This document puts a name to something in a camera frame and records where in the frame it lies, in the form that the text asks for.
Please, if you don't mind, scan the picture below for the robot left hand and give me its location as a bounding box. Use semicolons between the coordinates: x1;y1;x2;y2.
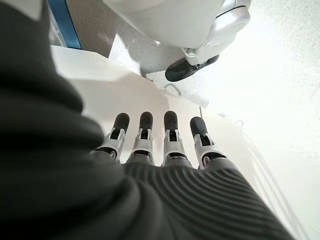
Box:
0;0;296;240

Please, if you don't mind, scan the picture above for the white robot leg black foot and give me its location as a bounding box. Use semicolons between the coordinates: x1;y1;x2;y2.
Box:
102;0;252;83

